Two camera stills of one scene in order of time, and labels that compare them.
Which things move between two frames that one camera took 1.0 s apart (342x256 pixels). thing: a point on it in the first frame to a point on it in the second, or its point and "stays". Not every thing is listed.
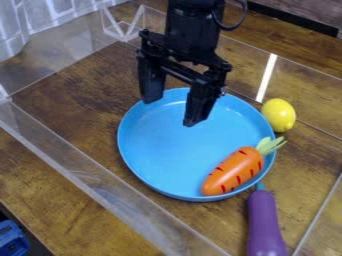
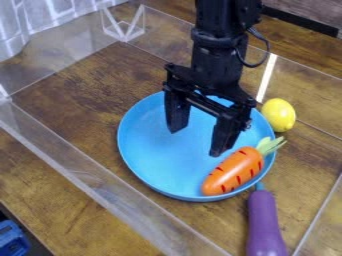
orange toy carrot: x=240 y=168 stays
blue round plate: x=171 y=157 stays
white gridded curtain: x=24 y=16 stays
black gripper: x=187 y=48 to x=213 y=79
